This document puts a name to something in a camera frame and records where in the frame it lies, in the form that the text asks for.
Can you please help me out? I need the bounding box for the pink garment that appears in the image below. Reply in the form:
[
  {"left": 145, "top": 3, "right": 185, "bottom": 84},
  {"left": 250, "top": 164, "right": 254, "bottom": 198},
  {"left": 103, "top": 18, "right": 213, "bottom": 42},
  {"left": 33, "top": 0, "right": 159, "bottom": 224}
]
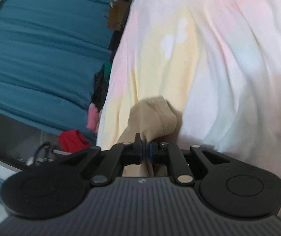
[{"left": 86, "top": 103, "right": 100, "bottom": 133}]

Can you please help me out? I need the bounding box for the pastel tie-dye bed sheet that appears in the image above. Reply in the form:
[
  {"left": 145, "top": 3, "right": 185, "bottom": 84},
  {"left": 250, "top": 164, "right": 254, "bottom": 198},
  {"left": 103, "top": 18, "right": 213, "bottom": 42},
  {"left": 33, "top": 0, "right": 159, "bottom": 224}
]
[{"left": 96, "top": 0, "right": 281, "bottom": 227}]

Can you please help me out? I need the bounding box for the red garment on stand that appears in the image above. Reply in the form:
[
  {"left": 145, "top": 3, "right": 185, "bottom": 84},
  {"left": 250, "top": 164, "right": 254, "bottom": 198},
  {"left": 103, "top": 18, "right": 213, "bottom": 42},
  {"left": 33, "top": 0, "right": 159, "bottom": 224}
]
[{"left": 58, "top": 129, "right": 91, "bottom": 153}]

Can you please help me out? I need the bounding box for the green garment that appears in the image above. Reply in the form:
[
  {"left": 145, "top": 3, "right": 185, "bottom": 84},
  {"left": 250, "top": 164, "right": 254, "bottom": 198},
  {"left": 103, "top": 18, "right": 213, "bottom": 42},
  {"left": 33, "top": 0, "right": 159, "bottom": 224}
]
[{"left": 104, "top": 61, "right": 112, "bottom": 82}]

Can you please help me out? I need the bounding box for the black garment pile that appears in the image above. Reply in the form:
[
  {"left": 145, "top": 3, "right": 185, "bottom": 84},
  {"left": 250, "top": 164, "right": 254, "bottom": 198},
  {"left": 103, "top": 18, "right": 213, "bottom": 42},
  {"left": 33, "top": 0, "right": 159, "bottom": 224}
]
[{"left": 91, "top": 65, "right": 109, "bottom": 112}]

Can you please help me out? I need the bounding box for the silver tripod stand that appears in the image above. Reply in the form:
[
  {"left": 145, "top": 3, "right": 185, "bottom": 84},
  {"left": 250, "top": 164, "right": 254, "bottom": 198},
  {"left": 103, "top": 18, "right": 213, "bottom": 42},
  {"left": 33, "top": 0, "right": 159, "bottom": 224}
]
[{"left": 26, "top": 142, "right": 71, "bottom": 166}]

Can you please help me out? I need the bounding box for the tan hoodie jacket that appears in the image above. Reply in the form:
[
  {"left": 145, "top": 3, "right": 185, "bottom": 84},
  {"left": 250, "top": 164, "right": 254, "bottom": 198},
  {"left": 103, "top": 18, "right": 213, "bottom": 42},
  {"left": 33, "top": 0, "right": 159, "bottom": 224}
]
[{"left": 116, "top": 96, "right": 183, "bottom": 178}]

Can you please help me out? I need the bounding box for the right blue curtain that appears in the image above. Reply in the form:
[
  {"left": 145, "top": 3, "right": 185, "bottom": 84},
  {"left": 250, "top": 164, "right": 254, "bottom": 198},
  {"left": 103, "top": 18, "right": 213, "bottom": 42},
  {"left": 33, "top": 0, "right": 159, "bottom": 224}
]
[{"left": 0, "top": 0, "right": 113, "bottom": 141}]

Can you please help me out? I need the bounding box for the brown paper bag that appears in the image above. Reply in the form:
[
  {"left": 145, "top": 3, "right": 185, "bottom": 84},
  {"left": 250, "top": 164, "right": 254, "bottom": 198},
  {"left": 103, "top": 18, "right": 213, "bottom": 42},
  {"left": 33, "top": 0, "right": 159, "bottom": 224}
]
[{"left": 102, "top": 0, "right": 129, "bottom": 31}]

